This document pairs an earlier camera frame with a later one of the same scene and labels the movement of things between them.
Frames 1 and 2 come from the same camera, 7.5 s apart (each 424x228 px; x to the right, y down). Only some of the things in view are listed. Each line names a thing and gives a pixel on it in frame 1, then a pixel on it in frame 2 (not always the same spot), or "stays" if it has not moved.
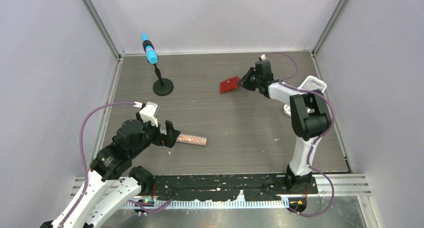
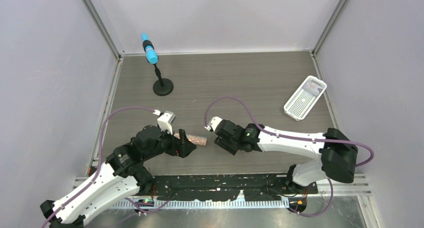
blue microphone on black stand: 163,86 stays
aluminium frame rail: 346,185 stays
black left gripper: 168,138 -> 182,147
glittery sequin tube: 196,140 stays
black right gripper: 244,82 -> 224,143
